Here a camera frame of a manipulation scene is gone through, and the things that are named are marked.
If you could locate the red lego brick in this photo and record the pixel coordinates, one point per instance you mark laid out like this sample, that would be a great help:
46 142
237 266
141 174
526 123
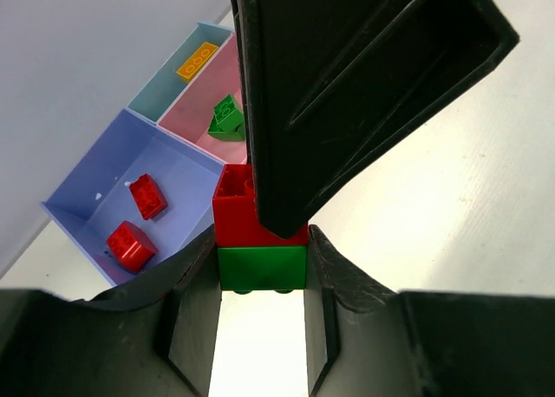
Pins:
148 197

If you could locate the red round printed lego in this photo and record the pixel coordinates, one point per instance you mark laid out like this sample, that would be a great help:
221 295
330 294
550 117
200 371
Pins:
131 246

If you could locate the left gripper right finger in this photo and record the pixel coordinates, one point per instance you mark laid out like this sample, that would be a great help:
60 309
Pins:
363 339

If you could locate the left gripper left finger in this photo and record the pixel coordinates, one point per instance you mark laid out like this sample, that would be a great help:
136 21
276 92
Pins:
152 336

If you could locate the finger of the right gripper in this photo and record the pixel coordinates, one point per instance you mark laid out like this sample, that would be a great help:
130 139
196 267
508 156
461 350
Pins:
329 86

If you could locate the pink container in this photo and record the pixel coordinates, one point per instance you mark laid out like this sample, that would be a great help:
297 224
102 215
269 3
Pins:
190 115

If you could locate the teal container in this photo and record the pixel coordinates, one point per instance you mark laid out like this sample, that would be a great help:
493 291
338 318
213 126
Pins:
165 86

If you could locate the green curved lego brick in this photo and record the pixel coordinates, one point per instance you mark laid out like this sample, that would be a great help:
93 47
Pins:
227 114

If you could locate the yellow red green lego stack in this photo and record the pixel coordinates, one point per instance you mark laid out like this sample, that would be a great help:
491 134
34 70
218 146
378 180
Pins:
249 256

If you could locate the yellow lego brick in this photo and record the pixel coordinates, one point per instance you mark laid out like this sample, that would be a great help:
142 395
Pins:
194 63

